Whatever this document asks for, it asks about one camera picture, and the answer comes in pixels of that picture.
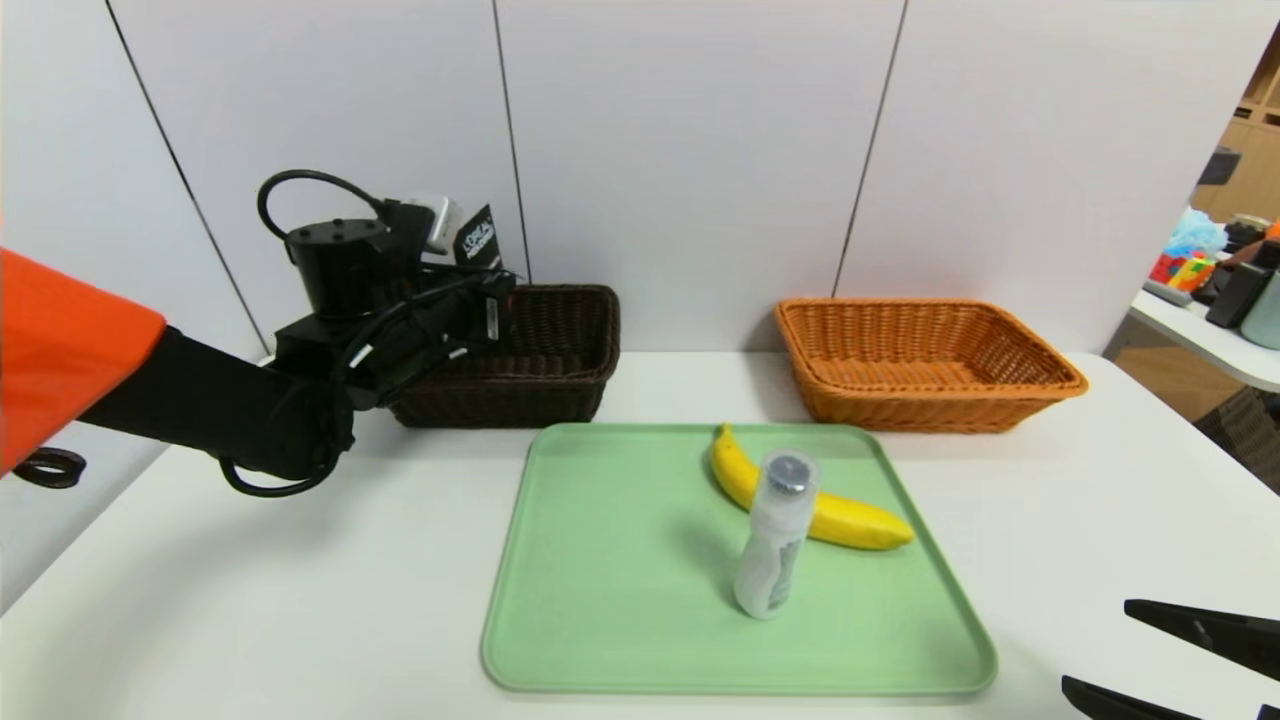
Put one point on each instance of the white bottle grey cap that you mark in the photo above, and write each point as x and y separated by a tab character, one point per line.
770	560

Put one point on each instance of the black cosmetic tube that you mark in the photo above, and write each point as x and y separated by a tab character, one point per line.
478	240

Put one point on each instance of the grey-green cup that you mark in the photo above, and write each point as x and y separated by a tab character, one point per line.
1265	315

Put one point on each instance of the dark brown wicker basket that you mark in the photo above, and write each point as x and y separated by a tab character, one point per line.
560	350

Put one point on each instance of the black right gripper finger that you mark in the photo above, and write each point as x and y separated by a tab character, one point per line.
1220	635
1100	703

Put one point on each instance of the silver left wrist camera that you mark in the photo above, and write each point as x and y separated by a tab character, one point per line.
440	222

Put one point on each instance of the orange wicker basket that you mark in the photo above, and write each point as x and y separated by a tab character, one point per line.
900	400

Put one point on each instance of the blue plastic bag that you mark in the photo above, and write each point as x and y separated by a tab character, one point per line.
1192	235

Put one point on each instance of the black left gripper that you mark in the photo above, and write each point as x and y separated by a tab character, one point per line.
493	318

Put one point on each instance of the green plastic tray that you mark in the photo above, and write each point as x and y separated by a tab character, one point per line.
640	600

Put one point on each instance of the tall black box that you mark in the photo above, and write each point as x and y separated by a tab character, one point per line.
1234	295

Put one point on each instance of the colourful toy block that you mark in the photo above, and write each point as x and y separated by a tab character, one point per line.
1180	272

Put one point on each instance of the dark woven stool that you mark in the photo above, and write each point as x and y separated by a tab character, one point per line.
1245	440

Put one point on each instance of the orange and black left arm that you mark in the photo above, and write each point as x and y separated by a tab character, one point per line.
200	400

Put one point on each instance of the dark grey wall box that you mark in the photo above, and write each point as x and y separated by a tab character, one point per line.
1215	168

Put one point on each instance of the white side table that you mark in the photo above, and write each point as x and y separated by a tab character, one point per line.
1200	340

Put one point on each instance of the yellow banana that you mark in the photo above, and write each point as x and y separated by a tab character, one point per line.
860	522

